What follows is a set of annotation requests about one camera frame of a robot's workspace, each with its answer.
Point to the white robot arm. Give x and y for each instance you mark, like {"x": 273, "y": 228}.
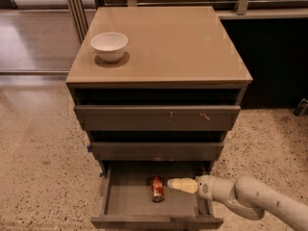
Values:
{"x": 247, "y": 197}

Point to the blue tape piece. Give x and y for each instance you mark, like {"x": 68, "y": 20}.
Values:
{"x": 89, "y": 149}
{"x": 101, "y": 174}

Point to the grey middle drawer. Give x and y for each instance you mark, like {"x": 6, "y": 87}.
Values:
{"x": 156, "y": 151}

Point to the grey drawer cabinet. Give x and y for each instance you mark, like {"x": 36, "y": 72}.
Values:
{"x": 175, "y": 56}

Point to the blue tape piece lower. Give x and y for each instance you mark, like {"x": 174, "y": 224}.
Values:
{"x": 101, "y": 174}

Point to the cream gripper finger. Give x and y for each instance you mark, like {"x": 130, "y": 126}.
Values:
{"x": 186, "y": 185}

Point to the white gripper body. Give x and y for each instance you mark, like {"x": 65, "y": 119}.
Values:
{"x": 205, "y": 187}

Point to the white ceramic bowl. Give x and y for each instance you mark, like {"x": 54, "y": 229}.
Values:
{"x": 109, "y": 46}

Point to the grey open bottom drawer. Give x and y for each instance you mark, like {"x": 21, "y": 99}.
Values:
{"x": 127, "y": 198}

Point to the grey top drawer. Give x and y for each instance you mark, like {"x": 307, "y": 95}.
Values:
{"x": 157, "y": 118}

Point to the red coke can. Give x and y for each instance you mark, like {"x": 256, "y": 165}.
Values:
{"x": 157, "y": 188}

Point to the small dark floor object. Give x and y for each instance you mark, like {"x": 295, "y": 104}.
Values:
{"x": 301, "y": 108}

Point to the blue tape piece upper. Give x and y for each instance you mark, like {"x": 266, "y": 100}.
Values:
{"x": 89, "y": 149}

